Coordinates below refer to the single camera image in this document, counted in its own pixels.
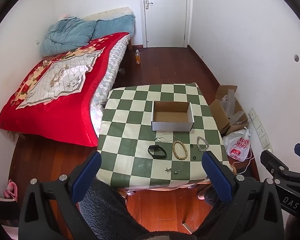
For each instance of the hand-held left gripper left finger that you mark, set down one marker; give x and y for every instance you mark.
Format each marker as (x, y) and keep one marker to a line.
(87, 177)

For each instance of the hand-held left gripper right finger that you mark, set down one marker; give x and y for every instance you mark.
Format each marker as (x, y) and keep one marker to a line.
(217, 177)

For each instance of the white cardboard box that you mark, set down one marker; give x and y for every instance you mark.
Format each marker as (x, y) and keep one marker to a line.
(172, 126)

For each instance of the black wristband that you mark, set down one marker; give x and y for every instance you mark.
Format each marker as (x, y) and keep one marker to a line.
(153, 146)

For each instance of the person's bare foot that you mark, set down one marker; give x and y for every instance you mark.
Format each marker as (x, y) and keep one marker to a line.
(232, 169)

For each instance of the white plastic bag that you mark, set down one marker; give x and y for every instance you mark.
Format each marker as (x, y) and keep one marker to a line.
(236, 146)

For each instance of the bed with red blanket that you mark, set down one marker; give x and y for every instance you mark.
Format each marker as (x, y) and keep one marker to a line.
(72, 120)

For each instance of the brown cardboard box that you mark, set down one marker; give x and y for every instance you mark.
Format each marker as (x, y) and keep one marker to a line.
(218, 112)

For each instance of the green checkered tablecloth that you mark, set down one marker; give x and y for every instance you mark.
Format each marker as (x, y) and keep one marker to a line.
(130, 120)

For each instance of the clear bubble wrap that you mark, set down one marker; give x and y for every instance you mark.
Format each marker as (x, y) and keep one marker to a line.
(231, 100)

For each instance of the pink slippers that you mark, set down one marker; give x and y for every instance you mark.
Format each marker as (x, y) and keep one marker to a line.
(11, 188)

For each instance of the white quilted mattress pad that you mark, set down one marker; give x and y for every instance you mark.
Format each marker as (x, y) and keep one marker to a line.
(107, 80)

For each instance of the orange drink bottle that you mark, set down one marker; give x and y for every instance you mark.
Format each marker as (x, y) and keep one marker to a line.
(138, 58)

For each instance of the blue quilt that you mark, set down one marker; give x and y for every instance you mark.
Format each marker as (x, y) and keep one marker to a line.
(65, 35)

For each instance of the pink cloth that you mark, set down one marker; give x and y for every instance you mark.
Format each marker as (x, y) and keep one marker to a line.
(64, 16)

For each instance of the beige mattress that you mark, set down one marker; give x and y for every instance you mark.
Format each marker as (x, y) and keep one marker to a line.
(110, 13)

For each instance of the white door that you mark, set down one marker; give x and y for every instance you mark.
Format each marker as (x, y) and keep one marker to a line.
(165, 17)

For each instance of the white wall socket plate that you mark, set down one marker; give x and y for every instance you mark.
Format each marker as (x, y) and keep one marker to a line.
(257, 122)
(253, 113)
(261, 131)
(266, 140)

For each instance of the round wall hole cap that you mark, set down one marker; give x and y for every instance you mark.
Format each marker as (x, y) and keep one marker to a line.
(296, 58)

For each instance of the wooden bed frame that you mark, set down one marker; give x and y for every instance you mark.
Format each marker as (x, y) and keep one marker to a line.
(130, 43)

